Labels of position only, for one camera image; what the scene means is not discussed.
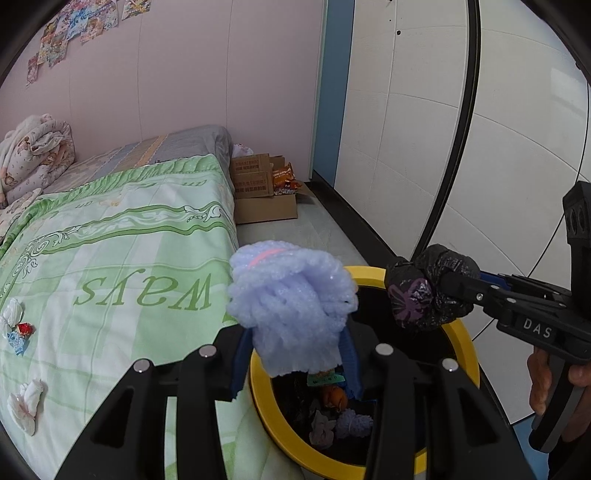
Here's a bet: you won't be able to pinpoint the striped bed sheet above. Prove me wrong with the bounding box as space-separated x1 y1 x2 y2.
46 124 234 185

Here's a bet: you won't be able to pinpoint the white tissue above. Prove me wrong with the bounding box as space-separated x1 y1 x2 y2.
8 378 48 437
0 298 24 335
308 410 338 448

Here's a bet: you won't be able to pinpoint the blue candy wrapper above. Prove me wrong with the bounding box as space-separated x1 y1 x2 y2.
6 332 31 356

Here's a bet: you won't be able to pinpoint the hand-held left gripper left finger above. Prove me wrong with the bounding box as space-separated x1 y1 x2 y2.
55 318 259 480

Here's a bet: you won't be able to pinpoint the orange snack packet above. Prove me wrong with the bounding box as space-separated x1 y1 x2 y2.
272 164 303 195

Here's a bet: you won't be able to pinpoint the person's right hand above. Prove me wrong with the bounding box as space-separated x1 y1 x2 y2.
527 346 591 439

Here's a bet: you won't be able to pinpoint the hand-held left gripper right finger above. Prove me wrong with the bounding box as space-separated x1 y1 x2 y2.
341 320 536 480

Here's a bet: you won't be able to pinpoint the green patterned blanket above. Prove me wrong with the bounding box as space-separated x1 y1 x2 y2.
0 154 301 480

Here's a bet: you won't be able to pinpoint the black bag with purple print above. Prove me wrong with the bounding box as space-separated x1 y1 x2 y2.
385 244 481 332

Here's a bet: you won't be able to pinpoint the folded printed quilt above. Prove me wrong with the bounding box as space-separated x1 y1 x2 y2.
0 114 76 206

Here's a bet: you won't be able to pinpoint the orange wrapper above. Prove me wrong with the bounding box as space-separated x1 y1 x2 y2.
321 385 348 409

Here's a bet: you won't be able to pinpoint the cluster of cartoon wall posters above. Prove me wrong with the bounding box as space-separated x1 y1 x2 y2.
25 0 153 88

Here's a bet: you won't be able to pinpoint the bear printed mat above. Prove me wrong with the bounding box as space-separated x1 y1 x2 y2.
0 187 42 241

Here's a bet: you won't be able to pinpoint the yellow bin with black liner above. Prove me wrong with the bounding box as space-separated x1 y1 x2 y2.
249 265 481 478

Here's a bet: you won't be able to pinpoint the small printed cardboard box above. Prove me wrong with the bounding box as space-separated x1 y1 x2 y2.
233 171 276 199
231 154 273 175

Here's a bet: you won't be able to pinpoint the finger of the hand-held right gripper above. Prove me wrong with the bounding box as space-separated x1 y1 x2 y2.
478 271 572 306
441 270 570 325

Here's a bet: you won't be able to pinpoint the large open cardboard box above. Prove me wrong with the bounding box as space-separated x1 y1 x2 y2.
235 182 315 225

